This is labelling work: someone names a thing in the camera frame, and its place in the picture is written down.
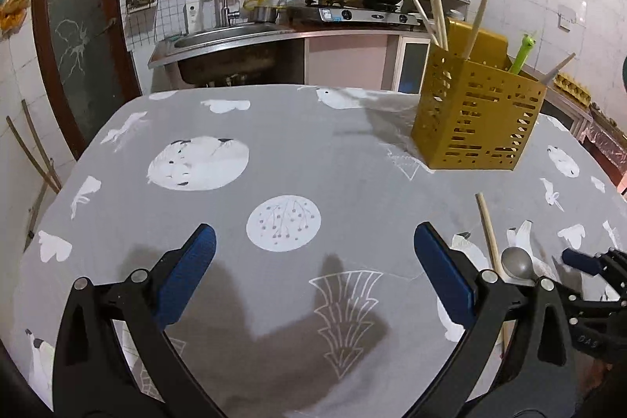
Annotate grey printed tablecloth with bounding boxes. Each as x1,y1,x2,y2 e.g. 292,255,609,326
12,84,627,418

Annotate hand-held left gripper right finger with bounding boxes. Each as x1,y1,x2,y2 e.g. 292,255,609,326
406,222,577,418

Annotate steel sink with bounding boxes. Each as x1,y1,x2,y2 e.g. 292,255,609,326
148,23,305,87

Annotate white wall socket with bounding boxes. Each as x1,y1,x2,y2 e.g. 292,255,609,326
558,5,580,30

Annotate yellow egg carton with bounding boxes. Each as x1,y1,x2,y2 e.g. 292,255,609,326
553,72,594,106

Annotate brown glass door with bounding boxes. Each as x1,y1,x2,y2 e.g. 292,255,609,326
31,0,144,160

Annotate yellow plastic bag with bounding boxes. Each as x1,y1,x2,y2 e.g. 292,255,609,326
0,0,26,43

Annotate gas stove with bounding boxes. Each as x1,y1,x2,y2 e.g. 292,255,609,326
288,4,423,27

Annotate yellow slotted utensil holder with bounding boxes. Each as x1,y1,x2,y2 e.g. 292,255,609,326
410,19,548,171

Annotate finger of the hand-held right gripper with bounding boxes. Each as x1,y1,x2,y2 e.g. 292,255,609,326
565,288,627,331
561,246,627,297

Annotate kitchen counter cabinet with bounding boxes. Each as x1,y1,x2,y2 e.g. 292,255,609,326
303,31,433,96

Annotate foil covered cabinet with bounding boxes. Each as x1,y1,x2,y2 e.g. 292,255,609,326
579,118,627,196

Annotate bamboo sticks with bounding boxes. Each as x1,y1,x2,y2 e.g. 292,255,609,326
6,99,63,253

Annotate green utensil handle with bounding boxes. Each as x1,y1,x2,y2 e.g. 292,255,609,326
507,33,538,76

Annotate white dish soap bottle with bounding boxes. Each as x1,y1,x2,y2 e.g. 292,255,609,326
183,0,205,35

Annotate metal spoon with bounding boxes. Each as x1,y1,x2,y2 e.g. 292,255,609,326
500,246,536,286

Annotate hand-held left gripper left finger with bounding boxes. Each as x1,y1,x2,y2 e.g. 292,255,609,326
51,223,227,418

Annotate small steel pot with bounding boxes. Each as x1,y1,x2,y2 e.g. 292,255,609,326
249,5,281,25

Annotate pair of pale chopsticks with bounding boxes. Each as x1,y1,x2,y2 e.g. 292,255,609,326
430,0,450,50

